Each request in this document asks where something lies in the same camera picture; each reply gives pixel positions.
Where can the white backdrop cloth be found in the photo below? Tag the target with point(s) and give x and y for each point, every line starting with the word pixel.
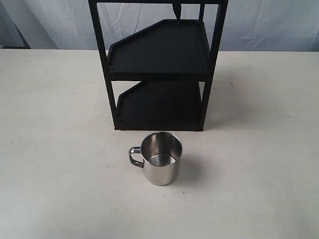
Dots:
pixel 250 25

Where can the black tiered shelf rack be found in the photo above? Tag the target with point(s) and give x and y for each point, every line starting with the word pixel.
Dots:
pixel 160 77

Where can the dark frame behind cloth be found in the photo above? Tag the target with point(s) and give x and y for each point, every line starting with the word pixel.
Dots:
pixel 23 45

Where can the stainless steel mug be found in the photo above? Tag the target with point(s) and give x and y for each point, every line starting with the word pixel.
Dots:
pixel 159 155

